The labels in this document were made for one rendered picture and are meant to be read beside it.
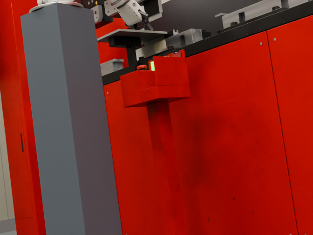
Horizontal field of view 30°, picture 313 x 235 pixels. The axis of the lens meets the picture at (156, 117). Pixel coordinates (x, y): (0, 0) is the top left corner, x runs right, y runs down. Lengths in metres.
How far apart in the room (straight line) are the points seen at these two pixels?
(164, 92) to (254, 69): 0.32
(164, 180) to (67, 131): 0.43
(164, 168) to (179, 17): 1.35
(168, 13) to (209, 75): 1.21
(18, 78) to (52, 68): 1.26
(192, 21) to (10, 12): 0.98
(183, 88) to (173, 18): 1.24
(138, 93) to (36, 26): 0.43
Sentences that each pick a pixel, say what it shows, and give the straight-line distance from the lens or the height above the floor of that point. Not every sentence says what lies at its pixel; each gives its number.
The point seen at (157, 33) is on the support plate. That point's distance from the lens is 2.55.
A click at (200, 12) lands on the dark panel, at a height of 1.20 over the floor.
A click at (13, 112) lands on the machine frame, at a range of 3.27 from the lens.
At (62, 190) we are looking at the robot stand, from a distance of 1.94.
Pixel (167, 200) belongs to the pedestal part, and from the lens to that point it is 2.13.
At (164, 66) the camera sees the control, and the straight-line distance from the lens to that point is 2.09.
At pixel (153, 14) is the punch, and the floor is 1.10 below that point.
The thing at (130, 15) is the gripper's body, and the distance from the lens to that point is 2.55.
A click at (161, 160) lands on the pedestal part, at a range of 2.12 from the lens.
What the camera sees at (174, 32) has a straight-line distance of 2.55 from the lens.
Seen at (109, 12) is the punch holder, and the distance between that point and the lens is 2.87.
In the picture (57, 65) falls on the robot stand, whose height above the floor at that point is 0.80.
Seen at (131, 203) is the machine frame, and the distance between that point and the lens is 2.61.
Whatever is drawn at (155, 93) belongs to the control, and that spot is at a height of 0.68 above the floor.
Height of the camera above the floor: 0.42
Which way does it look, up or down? 5 degrees up
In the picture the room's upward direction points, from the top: 8 degrees counter-clockwise
